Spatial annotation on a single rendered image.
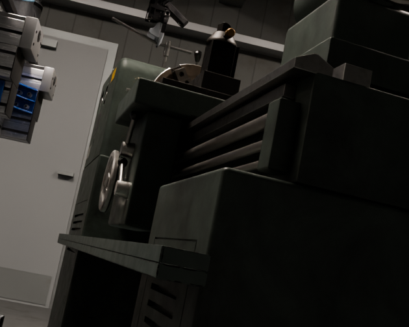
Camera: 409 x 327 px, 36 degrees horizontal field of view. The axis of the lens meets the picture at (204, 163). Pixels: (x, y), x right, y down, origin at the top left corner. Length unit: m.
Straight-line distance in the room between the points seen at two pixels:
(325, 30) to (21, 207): 4.22
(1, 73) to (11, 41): 0.09
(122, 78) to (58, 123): 2.81
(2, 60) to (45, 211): 3.35
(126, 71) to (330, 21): 1.41
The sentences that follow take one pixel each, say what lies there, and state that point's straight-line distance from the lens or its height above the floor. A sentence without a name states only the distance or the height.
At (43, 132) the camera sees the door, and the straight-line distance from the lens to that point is 5.16.
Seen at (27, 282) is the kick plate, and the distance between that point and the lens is 5.10.
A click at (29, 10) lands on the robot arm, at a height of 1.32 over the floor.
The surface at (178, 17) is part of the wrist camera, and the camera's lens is 2.56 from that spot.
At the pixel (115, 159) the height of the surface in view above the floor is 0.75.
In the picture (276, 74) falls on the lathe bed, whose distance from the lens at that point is 0.95.
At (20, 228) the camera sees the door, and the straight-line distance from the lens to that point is 5.10.
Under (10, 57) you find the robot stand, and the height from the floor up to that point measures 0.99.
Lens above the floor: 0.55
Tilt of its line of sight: 9 degrees up
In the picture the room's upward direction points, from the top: 11 degrees clockwise
